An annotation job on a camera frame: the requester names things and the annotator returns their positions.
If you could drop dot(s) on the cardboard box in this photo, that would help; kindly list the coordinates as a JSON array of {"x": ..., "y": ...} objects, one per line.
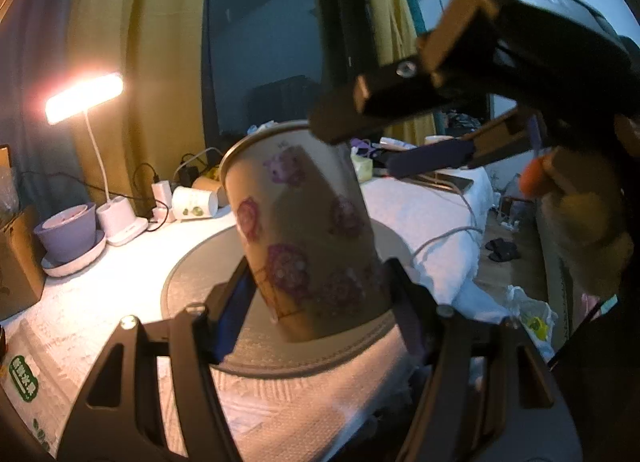
[{"x": 22, "y": 278}]

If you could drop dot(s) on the floral printed paper cup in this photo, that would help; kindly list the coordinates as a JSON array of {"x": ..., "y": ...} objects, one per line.
[{"x": 305, "y": 231}]

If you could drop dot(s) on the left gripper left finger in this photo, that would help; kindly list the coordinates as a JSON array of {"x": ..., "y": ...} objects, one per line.
[{"x": 150, "y": 395}]

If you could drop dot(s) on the black charger plug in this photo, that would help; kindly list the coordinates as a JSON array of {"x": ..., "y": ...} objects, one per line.
[{"x": 188, "y": 175}]

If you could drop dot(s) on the white desk lamp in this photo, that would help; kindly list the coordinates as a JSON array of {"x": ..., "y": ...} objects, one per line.
[{"x": 116, "y": 215}]

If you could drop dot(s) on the operator hand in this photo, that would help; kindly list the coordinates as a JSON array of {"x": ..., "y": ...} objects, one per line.
[{"x": 586, "y": 211}]

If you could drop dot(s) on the purple bowl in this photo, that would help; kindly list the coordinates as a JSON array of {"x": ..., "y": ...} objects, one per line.
[{"x": 68, "y": 234}]

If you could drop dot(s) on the yellow tissue pack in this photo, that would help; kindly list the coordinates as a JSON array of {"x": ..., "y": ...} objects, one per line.
[{"x": 363, "y": 166}]

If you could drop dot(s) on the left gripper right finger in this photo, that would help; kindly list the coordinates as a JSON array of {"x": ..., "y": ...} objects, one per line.
[{"x": 488, "y": 396}]

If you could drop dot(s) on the plain brown paper cup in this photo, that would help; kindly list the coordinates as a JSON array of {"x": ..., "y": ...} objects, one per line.
[{"x": 215, "y": 186}]

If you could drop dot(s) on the white plate under bowl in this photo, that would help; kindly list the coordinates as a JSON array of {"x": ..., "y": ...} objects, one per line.
[{"x": 56, "y": 270}]

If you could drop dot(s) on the white charger plug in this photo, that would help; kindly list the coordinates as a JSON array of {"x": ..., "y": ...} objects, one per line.
[{"x": 162, "y": 194}]

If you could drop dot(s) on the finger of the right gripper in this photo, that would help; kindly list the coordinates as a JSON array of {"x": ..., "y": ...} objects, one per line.
[
  {"x": 509, "y": 135},
  {"x": 394, "y": 93}
]

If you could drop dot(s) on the white printed paper cup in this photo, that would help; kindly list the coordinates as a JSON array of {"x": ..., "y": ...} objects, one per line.
[{"x": 189, "y": 203}]

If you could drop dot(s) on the yellow curtain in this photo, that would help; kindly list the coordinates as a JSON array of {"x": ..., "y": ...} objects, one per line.
[{"x": 157, "y": 47}]

